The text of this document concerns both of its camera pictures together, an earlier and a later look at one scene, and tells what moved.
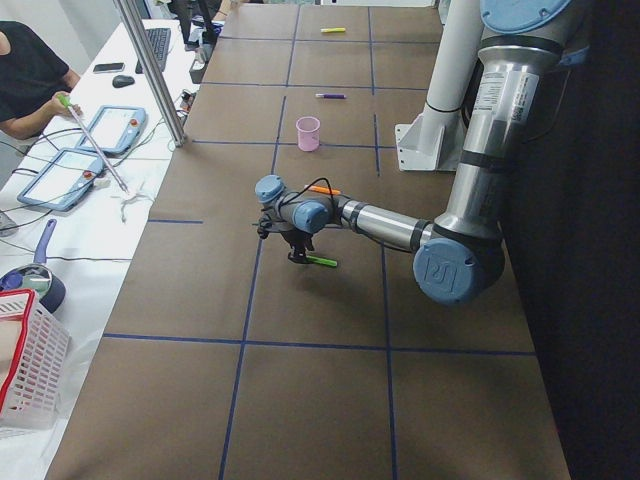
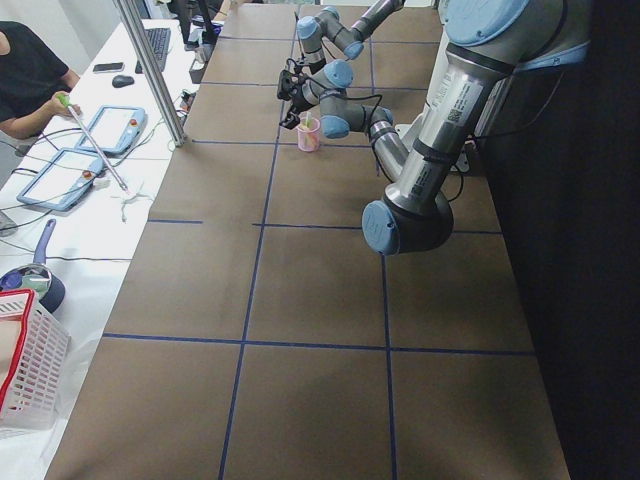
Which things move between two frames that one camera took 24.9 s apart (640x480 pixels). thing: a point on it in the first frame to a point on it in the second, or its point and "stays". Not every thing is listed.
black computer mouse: (121, 81) stays
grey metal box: (199, 64) stays
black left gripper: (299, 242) to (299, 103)
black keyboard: (159, 40) stays
